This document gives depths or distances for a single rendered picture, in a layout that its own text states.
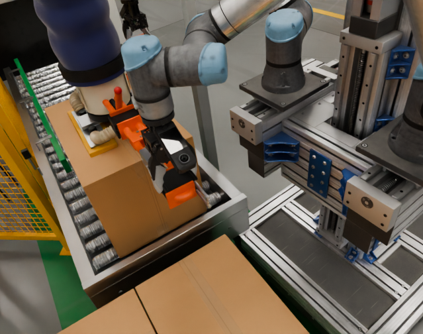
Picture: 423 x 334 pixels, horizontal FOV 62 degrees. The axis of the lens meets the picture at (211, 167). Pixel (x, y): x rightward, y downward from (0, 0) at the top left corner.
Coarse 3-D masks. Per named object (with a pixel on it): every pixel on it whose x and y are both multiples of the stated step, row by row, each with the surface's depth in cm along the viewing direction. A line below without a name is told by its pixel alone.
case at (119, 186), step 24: (72, 144) 127; (120, 144) 123; (192, 144) 124; (96, 168) 115; (120, 168) 114; (144, 168) 118; (96, 192) 113; (120, 192) 118; (144, 192) 124; (120, 216) 124; (144, 216) 130; (168, 216) 137; (192, 216) 145; (120, 240) 130; (144, 240) 137
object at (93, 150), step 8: (72, 112) 139; (80, 112) 134; (72, 120) 136; (80, 128) 130; (88, 128) 129; (96, 128) 125; (104, 128) 129; (80, 136) 127; (88, 136) 126; (88, 144) 123; (96, 144) 121; (104, 144) 121; (112, 144) 121; (88, 152) 120; (96, 152) 120
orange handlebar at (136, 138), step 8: (104, 104) 119; (128, 128) 106; (136, 128) 107; (144, 128) 104; (128, 136) 102; (136, 136) 101; (136, 144) 99; (144, 144) 102; (184, 192) 83; (192, 192) 83; (176, 200) 82; (184, 200) 82
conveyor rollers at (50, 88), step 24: (48, 72) 278; (24, 96) 252; (48, 96) 245; (48, 120) 224; (48, 144) 204; (72, 168) 182; (72, 192) 168; (216, 192) 156; (96, 216) 158; (96, 240) 144; (96, 264) 137
